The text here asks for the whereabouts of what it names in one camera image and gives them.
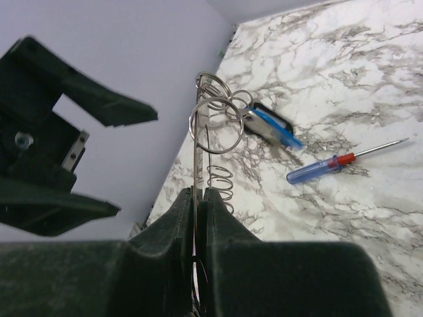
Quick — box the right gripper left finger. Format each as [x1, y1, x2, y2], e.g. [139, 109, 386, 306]
[1, 188, 193, 316]

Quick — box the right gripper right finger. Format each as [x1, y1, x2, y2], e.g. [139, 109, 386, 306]
[204, 189, 392, 316]

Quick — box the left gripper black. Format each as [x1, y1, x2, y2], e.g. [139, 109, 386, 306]
[1, 36, 158, 236]

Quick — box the round metal keyring disc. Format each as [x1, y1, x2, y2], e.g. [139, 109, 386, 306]
[187, 71, 245, 317]

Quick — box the blue key tag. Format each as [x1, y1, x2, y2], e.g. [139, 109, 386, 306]
[246, 105, 304, 149]

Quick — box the black key fob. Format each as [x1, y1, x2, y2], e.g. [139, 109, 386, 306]
[249, 101, 294, 135]

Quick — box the blue red screwdriver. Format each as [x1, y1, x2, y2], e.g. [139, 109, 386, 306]
[286, 138, 408, 185]

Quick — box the aluminium frame rail left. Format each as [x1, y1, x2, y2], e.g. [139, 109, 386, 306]
[130, 24, 240, 238]

